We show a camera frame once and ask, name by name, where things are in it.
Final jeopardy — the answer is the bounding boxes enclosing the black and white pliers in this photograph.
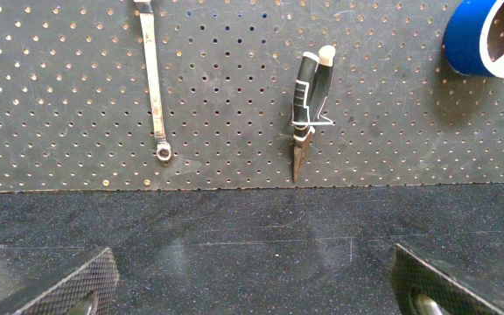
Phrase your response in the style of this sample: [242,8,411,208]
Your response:
[290,44,338,185]

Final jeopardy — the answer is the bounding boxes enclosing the metal hook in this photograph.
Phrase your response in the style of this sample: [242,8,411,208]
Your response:
[290,110,336,129]

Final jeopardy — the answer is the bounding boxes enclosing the wrench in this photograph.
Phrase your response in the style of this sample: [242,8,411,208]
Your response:
[133,0,174,164]

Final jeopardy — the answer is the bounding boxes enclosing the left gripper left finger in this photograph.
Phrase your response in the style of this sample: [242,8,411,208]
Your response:
[0,246,121,315]

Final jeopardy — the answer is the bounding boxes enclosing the black pegboard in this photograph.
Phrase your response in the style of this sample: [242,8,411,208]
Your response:
[0,0,504,194]

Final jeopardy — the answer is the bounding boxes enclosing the roll of blue tape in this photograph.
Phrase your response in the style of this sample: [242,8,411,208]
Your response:
[442,0,504,81]

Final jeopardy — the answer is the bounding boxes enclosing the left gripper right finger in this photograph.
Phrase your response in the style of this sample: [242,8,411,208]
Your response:
[389,242,504,315]

